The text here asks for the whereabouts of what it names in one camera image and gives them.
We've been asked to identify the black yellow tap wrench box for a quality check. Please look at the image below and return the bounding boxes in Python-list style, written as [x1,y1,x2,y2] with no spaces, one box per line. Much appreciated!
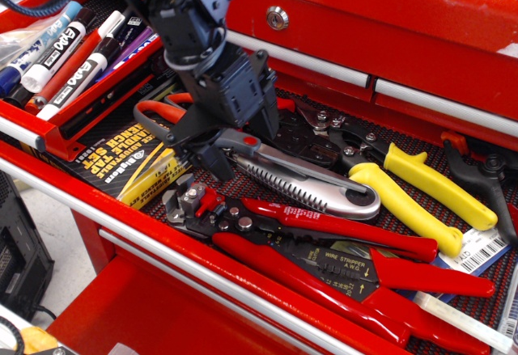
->
[21,85,189,209]

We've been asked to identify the red tool chest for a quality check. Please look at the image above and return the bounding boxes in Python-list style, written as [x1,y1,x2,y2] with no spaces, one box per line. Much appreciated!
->
[1,0,517,354]

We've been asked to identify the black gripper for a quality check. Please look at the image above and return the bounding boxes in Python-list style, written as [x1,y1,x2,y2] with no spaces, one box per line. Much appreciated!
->
[164,49,279,181]

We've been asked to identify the yellow sponge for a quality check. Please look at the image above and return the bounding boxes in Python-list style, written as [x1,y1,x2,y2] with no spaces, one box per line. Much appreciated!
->
[20,327,59,354]

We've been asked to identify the silver chest lock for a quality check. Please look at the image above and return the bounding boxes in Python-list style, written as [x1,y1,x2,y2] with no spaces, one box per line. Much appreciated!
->
[265,6,289,31]

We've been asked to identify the clear plastic bag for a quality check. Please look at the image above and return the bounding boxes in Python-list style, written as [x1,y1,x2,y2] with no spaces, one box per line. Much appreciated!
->
[1,15,59,68]

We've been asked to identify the light blue cap marker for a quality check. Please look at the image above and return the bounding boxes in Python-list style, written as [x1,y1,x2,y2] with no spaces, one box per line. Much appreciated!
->
[7,1,83,76]

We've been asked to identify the red barrel marker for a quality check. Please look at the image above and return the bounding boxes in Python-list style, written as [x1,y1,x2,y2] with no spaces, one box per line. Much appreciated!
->
[24,11,125,113]

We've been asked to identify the red automatic wire stripper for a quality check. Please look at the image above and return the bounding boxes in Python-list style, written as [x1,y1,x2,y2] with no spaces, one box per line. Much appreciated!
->
[162,174,438,347]

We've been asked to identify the red marker drawer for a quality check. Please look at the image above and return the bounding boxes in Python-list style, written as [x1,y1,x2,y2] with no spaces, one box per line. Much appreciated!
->
[1,0,162,161]

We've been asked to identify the white barcode label card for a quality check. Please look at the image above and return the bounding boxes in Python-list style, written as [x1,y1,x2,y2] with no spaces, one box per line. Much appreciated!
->
[433,228,511,277]

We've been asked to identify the yellow handled tin snips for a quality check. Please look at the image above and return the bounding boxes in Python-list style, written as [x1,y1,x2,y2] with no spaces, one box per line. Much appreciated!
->
[295,99,498,257]

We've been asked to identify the dark blue marker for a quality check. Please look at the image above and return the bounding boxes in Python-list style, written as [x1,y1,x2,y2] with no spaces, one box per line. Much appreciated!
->
[0,66,22,98]

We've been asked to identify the purple marker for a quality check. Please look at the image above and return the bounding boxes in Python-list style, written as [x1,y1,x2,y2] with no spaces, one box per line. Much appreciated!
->
[96,27,153,82]

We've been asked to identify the black electronics box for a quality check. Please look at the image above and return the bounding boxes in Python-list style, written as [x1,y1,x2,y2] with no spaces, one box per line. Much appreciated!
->
[1,172,54,320]

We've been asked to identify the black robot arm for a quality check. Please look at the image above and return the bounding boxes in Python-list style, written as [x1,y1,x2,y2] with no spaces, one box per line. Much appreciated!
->
[18,0,278,181]

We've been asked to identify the red handled crimping tool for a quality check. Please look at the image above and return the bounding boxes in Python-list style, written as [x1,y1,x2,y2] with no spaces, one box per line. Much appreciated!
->
[270,98,340,169]

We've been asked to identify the white Expo marker black cap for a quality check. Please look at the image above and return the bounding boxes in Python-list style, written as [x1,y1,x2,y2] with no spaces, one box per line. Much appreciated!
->
[36,37,121,121]

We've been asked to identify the orange grey handled scissors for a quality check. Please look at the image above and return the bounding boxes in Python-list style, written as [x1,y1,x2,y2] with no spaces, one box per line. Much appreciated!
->
[133,100,367,193]

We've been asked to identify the black pen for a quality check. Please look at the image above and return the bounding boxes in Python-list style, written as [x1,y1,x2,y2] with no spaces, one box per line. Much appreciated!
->
[60,64,166,139]

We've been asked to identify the black red drawer liner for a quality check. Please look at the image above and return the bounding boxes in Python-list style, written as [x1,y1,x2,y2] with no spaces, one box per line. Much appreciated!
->
[142,88,517,354]

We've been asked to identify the clear plastic tube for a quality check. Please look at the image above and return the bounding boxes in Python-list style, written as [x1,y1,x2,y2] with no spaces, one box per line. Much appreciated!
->
[414,291,517,354]

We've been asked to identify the red flat wire stripper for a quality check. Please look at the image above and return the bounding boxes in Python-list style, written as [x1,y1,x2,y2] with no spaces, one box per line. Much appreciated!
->
[265,233,497,355]

